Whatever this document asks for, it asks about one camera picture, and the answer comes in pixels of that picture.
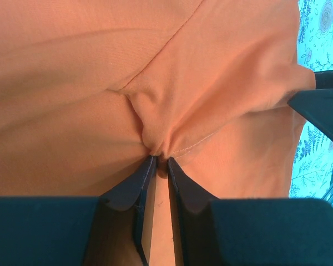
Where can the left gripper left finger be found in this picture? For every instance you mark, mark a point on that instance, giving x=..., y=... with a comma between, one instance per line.
x=111, y=229

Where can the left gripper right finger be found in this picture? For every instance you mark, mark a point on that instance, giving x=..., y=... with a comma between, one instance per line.
x=212, y=231

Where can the orange t-shirt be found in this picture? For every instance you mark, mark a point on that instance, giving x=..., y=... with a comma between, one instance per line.
x=90, y=89

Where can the floral patterned table mat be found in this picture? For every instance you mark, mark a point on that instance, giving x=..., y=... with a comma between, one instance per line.
x=312, y=171

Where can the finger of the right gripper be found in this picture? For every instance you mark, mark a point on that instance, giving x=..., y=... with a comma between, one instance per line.
x=324, y=79
x=316, y=106

